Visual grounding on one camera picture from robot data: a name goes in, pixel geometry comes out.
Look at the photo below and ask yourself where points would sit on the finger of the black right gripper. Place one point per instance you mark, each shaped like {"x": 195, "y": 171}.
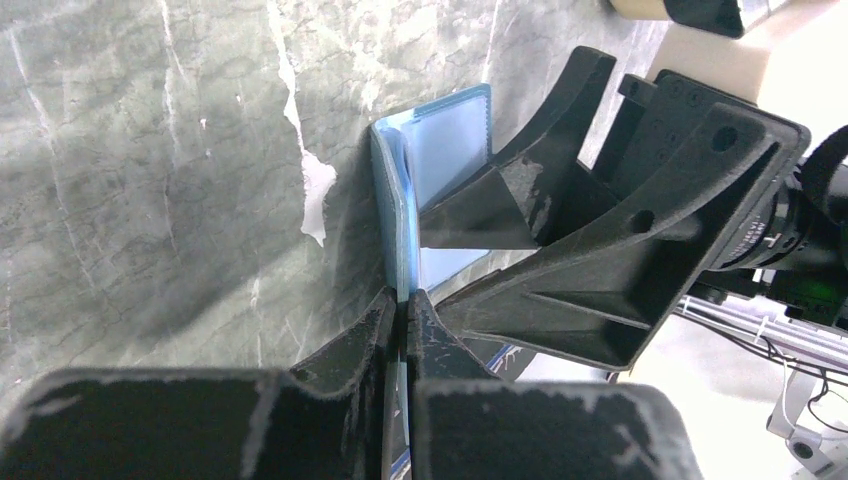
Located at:
{"x": 599, "y": 295}
{"x": 507, "y": 203}

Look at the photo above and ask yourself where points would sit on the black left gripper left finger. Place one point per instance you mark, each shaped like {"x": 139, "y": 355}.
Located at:
{"x": 323, "y": 418}

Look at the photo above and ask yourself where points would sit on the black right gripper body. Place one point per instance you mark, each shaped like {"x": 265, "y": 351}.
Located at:
{"x": 799, "y": 232}

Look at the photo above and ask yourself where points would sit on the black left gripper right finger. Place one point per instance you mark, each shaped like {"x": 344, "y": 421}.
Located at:
{"x": 468, "y": 423}

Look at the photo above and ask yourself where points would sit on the blue leather card holder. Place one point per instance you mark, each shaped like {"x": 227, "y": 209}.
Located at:
{"x": 417, "y": 155}

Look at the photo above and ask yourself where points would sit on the beige oval card tray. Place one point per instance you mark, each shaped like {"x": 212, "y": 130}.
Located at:
{"x": 728, "y": 18}

